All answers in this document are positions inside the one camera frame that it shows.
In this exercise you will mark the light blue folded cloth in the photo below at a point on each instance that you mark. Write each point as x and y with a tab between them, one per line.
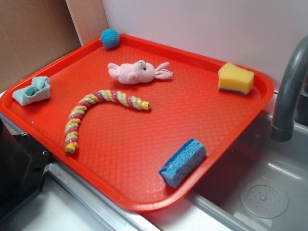
37	91

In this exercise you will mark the blue sponge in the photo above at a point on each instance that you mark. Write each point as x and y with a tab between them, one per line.
182	163

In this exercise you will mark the blue crocheted ball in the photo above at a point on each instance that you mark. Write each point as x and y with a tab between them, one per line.
110	38

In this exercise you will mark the pink plush bunny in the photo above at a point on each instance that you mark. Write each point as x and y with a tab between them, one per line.
138	72

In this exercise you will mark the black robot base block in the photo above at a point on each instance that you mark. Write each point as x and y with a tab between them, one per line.
23	165

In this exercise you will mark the brown cardboard panel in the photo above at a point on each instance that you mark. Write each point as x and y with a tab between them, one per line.
33	34

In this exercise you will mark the red plastic tray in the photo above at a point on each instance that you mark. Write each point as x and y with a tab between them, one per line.
121	150

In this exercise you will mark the multicolour twisted rope toy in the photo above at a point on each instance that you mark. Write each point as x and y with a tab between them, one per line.
77	113

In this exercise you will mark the grey faucet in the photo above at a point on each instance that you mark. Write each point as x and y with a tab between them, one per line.
292	100

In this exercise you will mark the yellow sponge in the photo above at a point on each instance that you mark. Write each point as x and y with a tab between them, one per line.
235	79

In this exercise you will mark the grey toy sink basin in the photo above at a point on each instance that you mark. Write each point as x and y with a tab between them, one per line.
258	184

